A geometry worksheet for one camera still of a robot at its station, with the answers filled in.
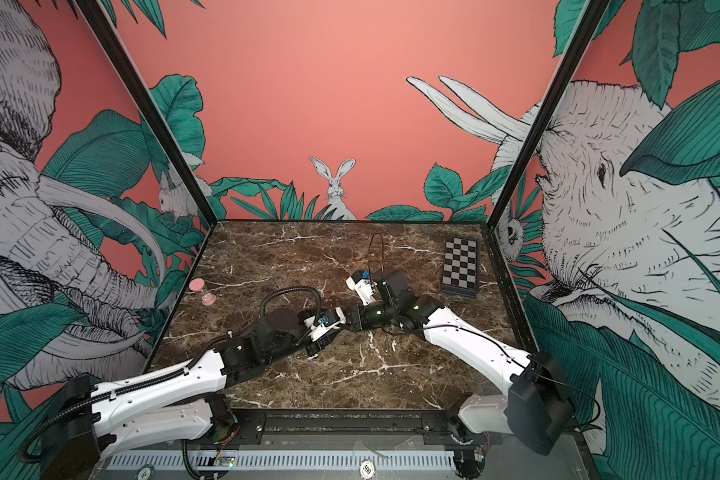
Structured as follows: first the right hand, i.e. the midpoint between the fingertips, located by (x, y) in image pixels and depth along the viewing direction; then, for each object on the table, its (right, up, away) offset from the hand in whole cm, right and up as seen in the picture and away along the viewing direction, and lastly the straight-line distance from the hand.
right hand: (336, 323), depth 72 cm
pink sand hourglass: (-45, +7, +19) cm, 49 cm away
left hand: (0, +2, +2) cm, 3 cm away
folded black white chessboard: (+41, +12, +32) cm, 53 cm away
